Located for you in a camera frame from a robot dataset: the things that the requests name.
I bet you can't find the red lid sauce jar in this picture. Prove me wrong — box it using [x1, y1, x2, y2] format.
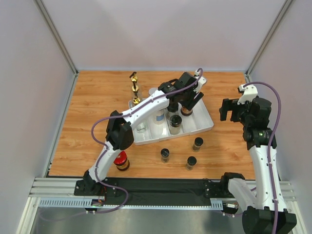
[114, 151, 130, 171]
[180, 106, 193, 117]

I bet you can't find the black knob grinder bottle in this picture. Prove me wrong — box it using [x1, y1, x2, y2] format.
[166, 103, 179, 120]

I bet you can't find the white powder jar black lid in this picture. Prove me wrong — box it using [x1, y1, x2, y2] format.
[169, 115, 182, 135]

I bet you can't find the salt jar silver lid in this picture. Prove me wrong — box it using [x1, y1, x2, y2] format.
[153, 109, 165, 125]

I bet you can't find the salt jar blue label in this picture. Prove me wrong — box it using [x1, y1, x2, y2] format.
[148, 88, 157, 96]

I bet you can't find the glass oil bottle dark sauce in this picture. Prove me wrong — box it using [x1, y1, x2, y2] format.
[131, 82, 142, 100]

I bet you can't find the clear glass oil bottle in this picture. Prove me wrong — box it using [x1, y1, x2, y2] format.
[132, 97, 147, 133]

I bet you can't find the glass oil bottle brown sauce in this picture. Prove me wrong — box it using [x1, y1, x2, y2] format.
[129, 72, 138, 85]

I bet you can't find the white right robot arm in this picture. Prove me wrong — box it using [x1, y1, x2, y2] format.
[219, 97, 297, 234]

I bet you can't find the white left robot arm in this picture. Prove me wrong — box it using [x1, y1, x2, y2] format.
[74, 68, 204, 196]

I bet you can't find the white divided organizer tray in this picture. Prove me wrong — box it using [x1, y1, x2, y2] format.
[133, 100, 214, 145]

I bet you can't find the small black lid spice jar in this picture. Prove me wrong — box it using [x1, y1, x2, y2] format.
[186, 156, 197, 170]
[160, 148, 170, 163]
[192, 137, 204, 152]

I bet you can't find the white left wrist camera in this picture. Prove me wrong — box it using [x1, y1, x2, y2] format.
[194, 69, 207, 93]

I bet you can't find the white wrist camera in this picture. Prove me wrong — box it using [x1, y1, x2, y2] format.
[194, 69, 207, 93]
[237, 84, 258, 105]

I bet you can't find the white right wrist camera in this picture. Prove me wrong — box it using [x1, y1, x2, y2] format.
[237, 84, 258, 105]

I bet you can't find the right aluminium corner post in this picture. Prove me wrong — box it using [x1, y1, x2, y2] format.
[245, 0, 294, 78]

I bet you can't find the aluminium corner post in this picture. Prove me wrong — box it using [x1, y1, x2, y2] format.
[245, 0, 294, 78]
[33, 0, 79, 74]

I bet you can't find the aluminium frame rail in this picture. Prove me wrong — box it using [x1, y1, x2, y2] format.
[29, 177, 297, 210]

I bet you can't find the left aluminium corner post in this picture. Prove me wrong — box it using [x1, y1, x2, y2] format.
[33, 0, 79, 74]

